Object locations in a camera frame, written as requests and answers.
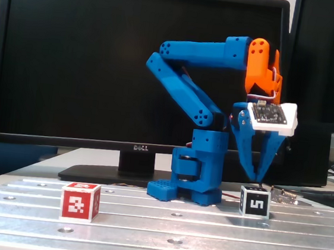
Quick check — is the blue gripper with motor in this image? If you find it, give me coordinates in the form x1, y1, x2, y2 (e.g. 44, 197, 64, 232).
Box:
224, 101, 289, 186

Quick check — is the black cube with marker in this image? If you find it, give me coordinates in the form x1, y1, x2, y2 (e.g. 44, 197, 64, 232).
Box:
237, 185, 273, 219

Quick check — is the red cube with marker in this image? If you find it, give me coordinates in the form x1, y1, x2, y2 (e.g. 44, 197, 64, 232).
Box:
58, 181, 102, 224

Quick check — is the black computer case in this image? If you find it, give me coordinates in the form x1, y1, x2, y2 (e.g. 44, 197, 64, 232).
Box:
220, 113, 334, 193

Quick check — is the small bare circuit board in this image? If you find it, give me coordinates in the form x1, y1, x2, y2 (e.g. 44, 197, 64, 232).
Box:
268, 185, 316, 208

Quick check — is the plain black monitor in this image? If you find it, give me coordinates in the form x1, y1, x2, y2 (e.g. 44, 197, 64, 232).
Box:
280, 0, 334, 133

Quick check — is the black Dell monitor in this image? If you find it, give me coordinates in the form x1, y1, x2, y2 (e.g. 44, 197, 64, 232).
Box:
0, 0, 300, 205

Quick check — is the white mount with camera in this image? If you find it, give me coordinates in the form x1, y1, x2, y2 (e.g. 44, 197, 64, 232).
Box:
244, 98, 301, 137

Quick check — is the red white servo cable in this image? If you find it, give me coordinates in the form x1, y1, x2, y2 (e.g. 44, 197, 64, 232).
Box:
245, 65, 283, 104

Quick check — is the red white table wire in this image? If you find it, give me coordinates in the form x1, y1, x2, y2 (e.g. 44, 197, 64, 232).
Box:
220, 191, 243, 200

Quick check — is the thin multicolour wire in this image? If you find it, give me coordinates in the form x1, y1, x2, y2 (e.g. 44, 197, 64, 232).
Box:
109, 181, 149, 191

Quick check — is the aluminium slotted base plate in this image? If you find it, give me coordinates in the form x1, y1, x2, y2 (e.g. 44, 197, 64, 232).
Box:
0, 172, 334, 250

